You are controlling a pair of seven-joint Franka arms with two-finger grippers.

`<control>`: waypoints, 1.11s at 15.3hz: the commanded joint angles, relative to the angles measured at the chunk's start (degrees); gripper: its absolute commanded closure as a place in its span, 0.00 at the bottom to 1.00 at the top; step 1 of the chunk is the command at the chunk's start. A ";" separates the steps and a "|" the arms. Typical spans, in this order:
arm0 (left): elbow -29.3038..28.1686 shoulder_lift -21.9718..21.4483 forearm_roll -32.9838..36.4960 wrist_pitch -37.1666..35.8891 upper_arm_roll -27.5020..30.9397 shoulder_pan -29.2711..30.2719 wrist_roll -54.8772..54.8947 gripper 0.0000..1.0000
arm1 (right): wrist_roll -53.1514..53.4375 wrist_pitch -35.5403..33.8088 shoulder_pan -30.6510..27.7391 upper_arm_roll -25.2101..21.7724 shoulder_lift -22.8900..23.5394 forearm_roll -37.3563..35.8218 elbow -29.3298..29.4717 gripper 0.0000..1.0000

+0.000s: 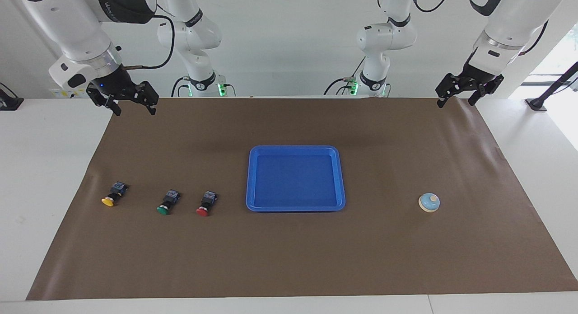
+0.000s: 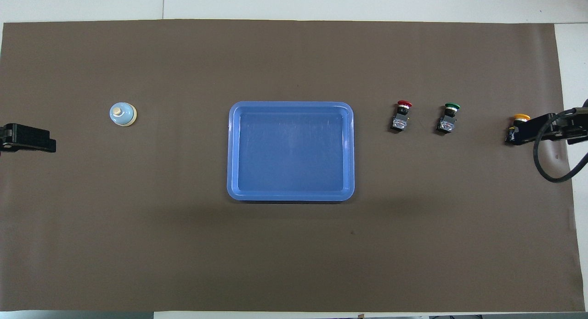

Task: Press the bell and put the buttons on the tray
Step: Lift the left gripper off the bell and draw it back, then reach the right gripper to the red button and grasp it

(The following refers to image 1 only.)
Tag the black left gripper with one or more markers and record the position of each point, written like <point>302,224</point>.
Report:
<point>472,79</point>

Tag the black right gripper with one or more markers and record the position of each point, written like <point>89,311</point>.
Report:
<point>121,86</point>

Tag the yellow push button switch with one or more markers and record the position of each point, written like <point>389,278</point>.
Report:
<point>108,201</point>

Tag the green push button switch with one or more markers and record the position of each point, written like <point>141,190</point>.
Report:
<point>163,209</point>

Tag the red push button switch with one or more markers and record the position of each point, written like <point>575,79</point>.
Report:
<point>202,210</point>

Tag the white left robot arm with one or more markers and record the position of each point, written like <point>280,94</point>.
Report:
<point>515,20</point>

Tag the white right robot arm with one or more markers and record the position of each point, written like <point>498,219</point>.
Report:
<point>76,29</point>

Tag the blue plastic tray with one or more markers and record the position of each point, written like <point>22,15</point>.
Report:
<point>295,183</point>

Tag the black angled stand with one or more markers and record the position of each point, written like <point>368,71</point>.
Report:
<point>537,104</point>

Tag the brown paper table mat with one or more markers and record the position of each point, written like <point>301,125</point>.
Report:
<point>293,260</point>

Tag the white wall socket box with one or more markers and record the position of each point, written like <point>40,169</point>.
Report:
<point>67,94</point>

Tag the black table clamp bracket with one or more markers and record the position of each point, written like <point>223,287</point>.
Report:
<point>9,104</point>

